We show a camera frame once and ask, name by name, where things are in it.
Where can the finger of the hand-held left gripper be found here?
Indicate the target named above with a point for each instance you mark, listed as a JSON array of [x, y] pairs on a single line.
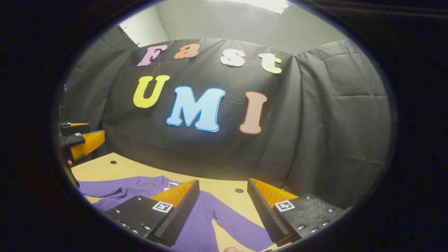
[[87, 143], [75, 129]]

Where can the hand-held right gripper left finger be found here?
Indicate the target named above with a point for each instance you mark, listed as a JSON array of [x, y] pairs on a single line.
[[182, 213]]

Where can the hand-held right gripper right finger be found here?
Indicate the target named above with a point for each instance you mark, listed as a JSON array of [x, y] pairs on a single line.
[[266, 213]]

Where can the white garment hang tag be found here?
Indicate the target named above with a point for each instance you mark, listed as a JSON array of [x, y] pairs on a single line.
[[171, 184]]

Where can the black backdrop cloth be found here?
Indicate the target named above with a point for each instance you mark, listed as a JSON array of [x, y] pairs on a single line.
[[210, 154]]

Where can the purple knit cardigan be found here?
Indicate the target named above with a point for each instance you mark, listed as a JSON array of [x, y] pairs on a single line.
[[206, 224]]

